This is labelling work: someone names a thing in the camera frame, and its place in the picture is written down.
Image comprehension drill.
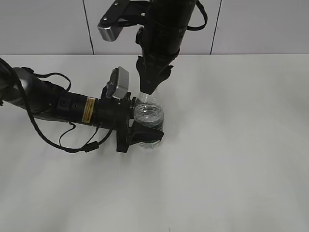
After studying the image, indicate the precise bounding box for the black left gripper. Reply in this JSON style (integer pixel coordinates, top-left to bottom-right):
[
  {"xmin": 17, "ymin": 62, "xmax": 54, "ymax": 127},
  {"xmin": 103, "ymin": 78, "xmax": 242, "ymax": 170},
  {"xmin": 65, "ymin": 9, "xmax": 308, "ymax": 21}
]
[{"xmin": 95, "ymin": 90, "xmax": 164, "ymax": 153}]

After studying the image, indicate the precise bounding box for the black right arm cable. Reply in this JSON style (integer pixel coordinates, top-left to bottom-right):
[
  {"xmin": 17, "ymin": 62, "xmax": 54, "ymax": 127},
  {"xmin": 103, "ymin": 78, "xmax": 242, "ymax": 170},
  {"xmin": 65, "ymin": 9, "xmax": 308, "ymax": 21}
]
[{"xmin": 187, "ymin": 0, "xmax": 209, "ymax": 31}]

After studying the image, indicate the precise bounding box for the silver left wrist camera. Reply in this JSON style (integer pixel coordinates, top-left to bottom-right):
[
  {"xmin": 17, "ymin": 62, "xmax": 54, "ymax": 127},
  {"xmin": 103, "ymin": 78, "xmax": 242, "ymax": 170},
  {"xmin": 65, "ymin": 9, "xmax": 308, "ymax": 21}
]
[{"xmin": 105, "ymin": 66, "xmax": 129, "ymax": 99}]

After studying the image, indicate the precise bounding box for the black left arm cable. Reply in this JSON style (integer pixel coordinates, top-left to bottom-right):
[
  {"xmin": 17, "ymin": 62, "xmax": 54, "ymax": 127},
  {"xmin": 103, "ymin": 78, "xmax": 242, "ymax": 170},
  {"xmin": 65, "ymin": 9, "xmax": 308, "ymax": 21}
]
[{"xmin": 0, "ymin": 58, "xmax": 114, "ymax": 153}]

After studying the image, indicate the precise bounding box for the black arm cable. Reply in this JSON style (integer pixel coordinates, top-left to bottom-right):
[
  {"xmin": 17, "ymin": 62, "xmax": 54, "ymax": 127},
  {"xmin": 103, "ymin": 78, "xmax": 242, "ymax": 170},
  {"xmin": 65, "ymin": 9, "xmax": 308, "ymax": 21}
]
[
  {"xmin": 187, "ymin": 0, "xmax": 209, "ymax": 31},
  {"xmin": 0, "ymin": 58, "xmax": 114, "ymax": 153}
]

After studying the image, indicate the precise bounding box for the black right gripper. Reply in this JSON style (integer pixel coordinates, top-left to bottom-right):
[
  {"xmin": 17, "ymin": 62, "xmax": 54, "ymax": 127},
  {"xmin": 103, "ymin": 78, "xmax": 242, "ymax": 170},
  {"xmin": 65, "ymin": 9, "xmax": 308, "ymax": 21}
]
[{"xmin": 136, "ymin": 21, "xmax": 187, "ymax": 95}]

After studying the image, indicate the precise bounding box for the clear Cestbon water bottle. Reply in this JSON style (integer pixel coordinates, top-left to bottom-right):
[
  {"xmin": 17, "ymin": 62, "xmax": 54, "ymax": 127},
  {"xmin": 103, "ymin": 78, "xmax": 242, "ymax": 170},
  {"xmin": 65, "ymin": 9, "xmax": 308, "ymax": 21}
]
[{"xmin": 133, "ymin": 88, "xmax": 165, "ymax": 150}]

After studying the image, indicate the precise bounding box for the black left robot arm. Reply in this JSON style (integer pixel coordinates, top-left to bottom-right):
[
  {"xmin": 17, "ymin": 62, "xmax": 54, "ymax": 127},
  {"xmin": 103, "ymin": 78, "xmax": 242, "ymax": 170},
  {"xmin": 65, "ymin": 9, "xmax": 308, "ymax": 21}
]
[{"xmin": 0, "ymin": 59, "xmax": 164, "ymax": 154}]

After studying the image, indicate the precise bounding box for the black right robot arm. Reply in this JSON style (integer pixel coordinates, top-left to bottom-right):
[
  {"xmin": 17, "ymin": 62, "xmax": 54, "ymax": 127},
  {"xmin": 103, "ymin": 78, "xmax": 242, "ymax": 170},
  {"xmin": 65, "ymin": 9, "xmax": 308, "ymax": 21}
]
[{"xmin": 136, "ymin": 0, "xmax": 197, "ymax": 95}]

